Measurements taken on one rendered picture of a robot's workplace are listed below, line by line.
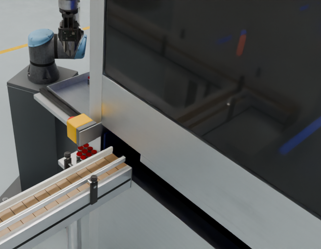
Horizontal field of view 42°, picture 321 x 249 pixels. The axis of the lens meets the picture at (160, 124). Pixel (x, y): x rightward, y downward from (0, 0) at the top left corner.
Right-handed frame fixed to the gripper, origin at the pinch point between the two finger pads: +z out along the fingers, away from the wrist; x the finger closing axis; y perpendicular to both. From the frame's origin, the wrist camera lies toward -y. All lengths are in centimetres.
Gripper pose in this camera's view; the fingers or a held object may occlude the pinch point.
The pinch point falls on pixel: (69, 52)
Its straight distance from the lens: 178.4
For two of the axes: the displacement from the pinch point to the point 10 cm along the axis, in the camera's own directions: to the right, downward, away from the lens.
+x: 9.9, 0.1, 1.6
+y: 1.2, 6.1, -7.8
